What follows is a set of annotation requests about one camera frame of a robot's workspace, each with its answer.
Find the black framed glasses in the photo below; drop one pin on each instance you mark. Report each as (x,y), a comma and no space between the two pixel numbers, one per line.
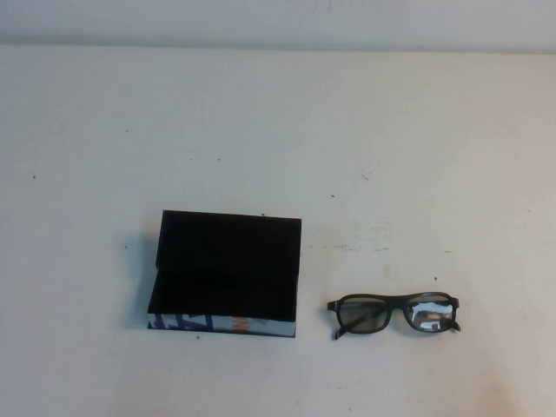
(434,299)

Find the black printed glasses case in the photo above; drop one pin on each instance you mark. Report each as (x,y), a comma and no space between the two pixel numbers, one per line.
(226,260)

